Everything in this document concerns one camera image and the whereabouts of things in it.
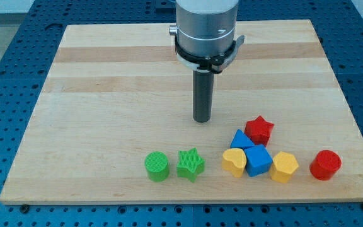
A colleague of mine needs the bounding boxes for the red star block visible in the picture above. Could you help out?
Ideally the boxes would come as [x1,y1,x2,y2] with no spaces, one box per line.
[244,115,274,146]

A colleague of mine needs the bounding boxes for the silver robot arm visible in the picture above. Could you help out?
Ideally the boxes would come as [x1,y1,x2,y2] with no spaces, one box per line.
[169,0,245,74]

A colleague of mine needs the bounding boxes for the green star block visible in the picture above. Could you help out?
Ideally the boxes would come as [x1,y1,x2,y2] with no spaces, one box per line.
[176,148,205,182]

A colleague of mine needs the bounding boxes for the yellow hexagon block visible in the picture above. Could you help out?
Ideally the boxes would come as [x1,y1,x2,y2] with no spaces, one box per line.
[269,151,299,183]

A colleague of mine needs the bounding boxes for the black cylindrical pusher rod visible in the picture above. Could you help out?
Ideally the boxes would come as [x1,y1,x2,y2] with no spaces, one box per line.
[193,71,214,123]

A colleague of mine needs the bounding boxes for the green cylinder block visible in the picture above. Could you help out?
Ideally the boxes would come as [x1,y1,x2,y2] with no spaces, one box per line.
[144,151,170,182]

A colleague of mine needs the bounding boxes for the blue triangle block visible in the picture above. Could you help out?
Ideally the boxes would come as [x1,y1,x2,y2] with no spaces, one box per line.
[230,129,255,149]

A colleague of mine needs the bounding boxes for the wooden board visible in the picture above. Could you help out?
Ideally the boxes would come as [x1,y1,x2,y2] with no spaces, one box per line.
[0,20,363,205]

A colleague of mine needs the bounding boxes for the yellow heart block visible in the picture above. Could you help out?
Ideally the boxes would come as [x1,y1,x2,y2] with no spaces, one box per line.
[221,148,247,178]

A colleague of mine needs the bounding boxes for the blue cube block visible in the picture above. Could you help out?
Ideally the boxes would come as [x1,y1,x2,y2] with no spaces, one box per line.
[244,144,273,177]

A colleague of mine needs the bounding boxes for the red cylinder block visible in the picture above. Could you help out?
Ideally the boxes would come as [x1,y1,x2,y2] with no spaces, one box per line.
[309,150,342,180]

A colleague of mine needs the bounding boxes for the black clamp ring with lever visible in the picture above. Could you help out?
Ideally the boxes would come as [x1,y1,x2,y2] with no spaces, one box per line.
[174,35,245,74]

